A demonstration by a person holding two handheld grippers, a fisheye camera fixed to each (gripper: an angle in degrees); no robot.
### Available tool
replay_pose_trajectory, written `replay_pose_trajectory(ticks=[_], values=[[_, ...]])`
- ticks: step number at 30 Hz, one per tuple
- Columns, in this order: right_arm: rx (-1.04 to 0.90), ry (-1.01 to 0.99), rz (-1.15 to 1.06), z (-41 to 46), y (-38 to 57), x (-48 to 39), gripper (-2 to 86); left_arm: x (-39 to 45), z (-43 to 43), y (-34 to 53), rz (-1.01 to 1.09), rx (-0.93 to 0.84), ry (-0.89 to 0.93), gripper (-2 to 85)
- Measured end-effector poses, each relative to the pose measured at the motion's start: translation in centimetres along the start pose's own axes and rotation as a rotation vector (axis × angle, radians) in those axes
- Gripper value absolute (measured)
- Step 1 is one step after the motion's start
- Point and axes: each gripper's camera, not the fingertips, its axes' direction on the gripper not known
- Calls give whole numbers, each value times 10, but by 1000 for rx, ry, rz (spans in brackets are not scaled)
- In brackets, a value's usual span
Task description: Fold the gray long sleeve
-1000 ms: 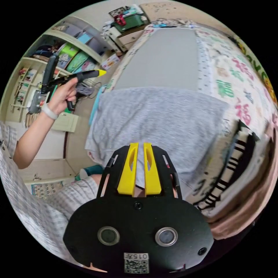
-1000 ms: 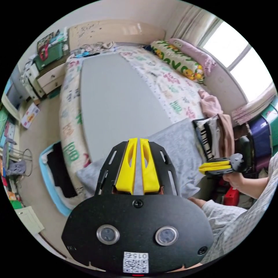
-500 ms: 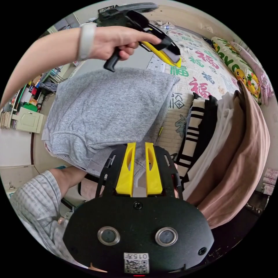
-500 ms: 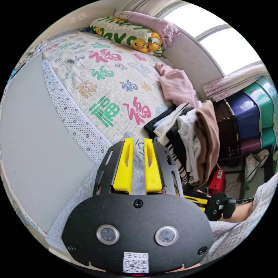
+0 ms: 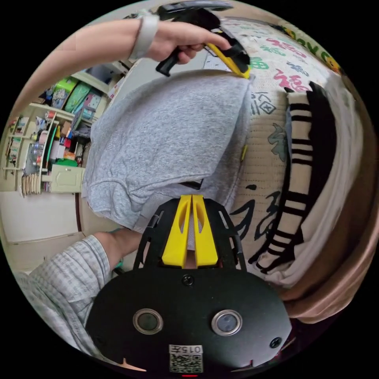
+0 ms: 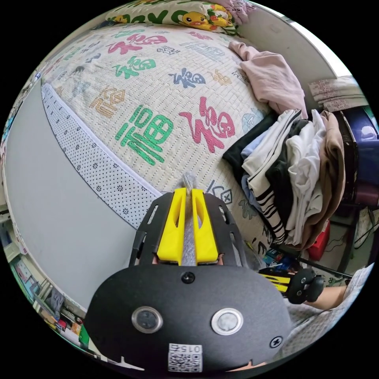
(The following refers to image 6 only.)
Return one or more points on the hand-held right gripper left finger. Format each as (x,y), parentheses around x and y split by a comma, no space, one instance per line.
(169,237)

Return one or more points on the pile of clothes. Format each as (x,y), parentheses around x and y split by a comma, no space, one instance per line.
(299,177)

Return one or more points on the bed with printed woven mat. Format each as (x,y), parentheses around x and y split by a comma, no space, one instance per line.
(165,88)

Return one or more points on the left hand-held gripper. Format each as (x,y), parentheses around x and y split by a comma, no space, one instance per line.
(305,285)

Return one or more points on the person's right hand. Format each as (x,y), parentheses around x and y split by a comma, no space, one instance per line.
(248,367)

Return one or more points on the person's left hand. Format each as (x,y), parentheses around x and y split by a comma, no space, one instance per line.
(325,297)

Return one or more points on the pillow with duck print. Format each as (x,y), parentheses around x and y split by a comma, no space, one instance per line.
(183,16)

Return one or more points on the pink patterned blanket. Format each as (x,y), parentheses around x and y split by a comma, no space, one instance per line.
(234,10)

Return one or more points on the red box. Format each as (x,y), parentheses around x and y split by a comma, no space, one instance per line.
(319,240)

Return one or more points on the person's body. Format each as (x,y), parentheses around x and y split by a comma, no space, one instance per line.
(331,328)

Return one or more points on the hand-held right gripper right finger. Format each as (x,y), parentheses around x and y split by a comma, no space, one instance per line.
(207,239)

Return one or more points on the person's left forearm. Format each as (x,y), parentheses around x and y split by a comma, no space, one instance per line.
(341,297)

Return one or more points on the pink garment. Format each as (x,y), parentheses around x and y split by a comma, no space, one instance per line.
(272,77)

